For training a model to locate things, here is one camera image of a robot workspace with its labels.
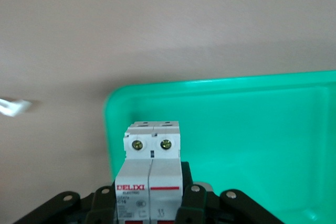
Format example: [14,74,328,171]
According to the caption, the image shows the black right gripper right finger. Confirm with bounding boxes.
[174,161,286,224]

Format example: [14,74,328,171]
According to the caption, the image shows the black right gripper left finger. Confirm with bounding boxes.
[13,181,118,224]

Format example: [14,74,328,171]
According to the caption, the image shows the white red circuit breaker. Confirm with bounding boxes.
[114,120,184,224]

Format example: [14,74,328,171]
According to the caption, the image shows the green plastic tray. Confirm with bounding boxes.
[102,70,336,224]

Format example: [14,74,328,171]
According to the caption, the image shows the small white pipe clamp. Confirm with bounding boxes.
[0,98,34,117]

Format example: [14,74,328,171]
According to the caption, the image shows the brown table mat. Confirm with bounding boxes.
[0,0,336,224]

